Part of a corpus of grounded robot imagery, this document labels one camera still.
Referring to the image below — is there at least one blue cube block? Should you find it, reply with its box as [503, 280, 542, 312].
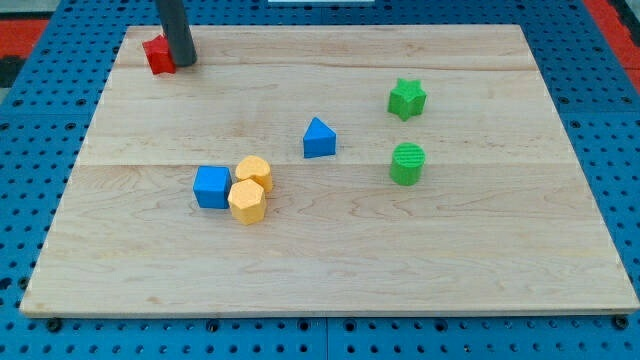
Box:
[192, 166, 232, 209]

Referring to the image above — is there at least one yellow heart block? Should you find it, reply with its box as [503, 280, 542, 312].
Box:
[235, 155, 274, 193]

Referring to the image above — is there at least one wooden board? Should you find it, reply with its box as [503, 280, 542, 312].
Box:
[20, 25, 639, 318]

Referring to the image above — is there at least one red star block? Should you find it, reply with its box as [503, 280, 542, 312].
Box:
[142, 35, 176, 75]

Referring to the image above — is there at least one yellow hexagon block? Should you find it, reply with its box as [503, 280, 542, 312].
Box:
[228, 179, 266, 225]

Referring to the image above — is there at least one blue triangle block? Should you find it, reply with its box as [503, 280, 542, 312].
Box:
[303, 117, 337, 158]

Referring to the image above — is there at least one green cylinder block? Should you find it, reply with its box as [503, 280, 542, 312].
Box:
[389, 142, 426, 186]

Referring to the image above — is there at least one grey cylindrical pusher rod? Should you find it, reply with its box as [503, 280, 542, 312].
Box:
[155, 0, 197, 67]

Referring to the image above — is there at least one green star block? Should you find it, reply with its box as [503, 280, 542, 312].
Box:
[387, 78, 428, 121]

